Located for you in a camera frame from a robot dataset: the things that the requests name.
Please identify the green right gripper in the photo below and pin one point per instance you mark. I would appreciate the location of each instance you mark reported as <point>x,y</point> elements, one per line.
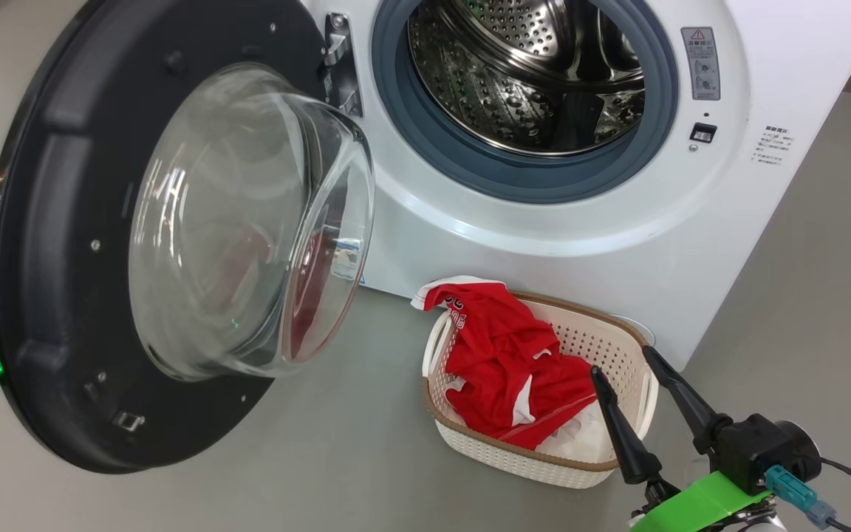
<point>699,506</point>

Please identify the white garment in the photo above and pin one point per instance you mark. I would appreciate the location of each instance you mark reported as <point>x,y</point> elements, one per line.
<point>580,440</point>

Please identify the red jersey with white stripe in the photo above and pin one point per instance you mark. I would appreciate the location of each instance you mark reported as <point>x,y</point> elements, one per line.
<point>536,403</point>

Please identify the black round glass door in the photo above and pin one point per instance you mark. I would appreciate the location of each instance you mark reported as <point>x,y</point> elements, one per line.
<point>63,222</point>

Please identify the cream perforated laundry basket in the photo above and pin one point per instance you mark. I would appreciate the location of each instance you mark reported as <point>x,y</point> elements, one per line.
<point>603,340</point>

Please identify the white front-load washing machine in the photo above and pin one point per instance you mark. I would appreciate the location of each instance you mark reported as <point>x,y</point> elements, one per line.
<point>544,229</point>

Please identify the grey rubber door gasket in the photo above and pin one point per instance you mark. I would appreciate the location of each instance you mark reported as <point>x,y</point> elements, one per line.
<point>403,118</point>

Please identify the metal door hinge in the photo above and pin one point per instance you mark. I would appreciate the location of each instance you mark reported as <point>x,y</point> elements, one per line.
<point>340,66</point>

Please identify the grey warning sticker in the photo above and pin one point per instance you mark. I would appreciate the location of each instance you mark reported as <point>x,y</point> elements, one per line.
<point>701,63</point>

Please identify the stainless steel washer drum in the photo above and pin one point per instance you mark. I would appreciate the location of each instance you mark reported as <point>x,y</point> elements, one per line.
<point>514,81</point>

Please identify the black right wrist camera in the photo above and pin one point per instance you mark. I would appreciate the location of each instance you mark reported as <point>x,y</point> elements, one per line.
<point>765,447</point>

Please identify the teal right camera connector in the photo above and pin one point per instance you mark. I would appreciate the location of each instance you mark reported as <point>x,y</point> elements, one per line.
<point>795,491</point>

